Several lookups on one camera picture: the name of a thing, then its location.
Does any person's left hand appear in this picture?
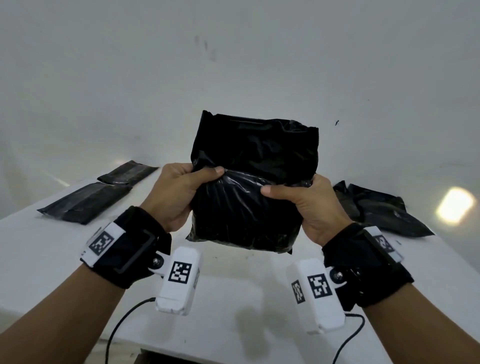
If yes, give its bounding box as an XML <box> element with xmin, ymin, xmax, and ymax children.
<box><xmin>139</xmin><ymin>162</ymin><xmax>226</xmax><ymax>233</ymax></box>

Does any person's right hand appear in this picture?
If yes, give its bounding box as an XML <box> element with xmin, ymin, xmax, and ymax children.
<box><xmin>260</xmin><ymin>173</ymin><xmax>354</xmax><ymax>248</ymax></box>

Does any row of black plastic packets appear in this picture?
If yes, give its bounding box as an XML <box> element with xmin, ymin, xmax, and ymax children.
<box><xmin>332</xmin><ymin>179</ymin><xmax>436</xmax><ymax>238</ymax></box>

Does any crinkled black plastic bag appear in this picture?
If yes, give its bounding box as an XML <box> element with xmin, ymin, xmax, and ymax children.
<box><xmin>186</xmin><ymin>109</ymin><xmax>320</xmax><ymax>255</ymax></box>

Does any person's left forearm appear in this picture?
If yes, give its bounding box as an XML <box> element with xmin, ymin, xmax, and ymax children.
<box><xmin>0</xmin><ymin>264</ymin><xmax>127</xmax><ymax>364</ymax></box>

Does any person's right forearm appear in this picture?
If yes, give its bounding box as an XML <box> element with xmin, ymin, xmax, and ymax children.
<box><xmin>361</xmin><ymin>283</ymin><xmax>480</xmax><ymax>364</ymax></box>

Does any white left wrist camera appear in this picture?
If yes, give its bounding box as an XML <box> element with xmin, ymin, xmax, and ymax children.
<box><xmin>154</xmin><ymin>246</ymin><xmax>203</xmax><ymax>317</ymax></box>

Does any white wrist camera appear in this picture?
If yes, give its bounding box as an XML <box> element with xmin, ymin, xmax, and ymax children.
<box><xmin>286</xmin><ymin>257</ymin><xmax>347</xmax><ymax>335</ymax></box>
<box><xmin>154</xmin><ymin>246</ymin><xmax>203</xmax><ymax>317</ymax></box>

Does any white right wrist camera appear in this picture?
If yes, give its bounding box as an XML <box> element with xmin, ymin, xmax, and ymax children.
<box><xmin>286</xmin><ymin>257</ymin><xmax>347</xmax><ymax>335</ymax></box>

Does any black left camera cable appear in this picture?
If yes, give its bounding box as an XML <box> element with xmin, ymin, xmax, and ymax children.
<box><xmin>104</xmin><ymin>296</ymin><xmax>157</xmax><ymax>364</ymax></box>

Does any black camera cable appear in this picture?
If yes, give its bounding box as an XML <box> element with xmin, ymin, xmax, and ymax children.
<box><xmin>104</xmin><ymin>296</ymin><xmax>157</xmax><ymax>364</ymax></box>
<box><xmin>331</xmin><ymin>313</ymin><xmax>367</xmax><ymax>364</ymax></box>

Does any black right camera cable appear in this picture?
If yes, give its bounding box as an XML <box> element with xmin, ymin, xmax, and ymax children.
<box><xmin>331</xmin><ymin>313</ymin><xmax>367</xmax><ymax>364</ymax></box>

